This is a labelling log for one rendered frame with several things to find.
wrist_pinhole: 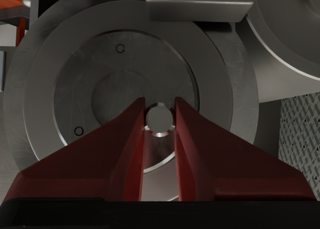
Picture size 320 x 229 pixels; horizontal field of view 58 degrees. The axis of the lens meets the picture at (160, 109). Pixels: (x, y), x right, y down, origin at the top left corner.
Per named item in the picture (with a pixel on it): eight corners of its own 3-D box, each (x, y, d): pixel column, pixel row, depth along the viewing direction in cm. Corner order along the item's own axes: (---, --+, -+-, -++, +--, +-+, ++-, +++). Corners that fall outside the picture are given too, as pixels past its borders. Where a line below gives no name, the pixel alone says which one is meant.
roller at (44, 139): (241, 5, 16) (225, 220, 15) (195, 76, 41) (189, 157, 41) (32, -9, 16) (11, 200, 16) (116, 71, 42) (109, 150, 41)
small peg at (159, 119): (153, 95, 12) (183, 113, 12) (155, 100, 14) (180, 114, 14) (135, 125, 12) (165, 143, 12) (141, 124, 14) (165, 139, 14)
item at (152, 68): (90, 3, 15) (223, 67, 14) (100, 17, 17) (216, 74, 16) (24, 134, 15) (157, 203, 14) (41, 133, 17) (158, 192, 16)
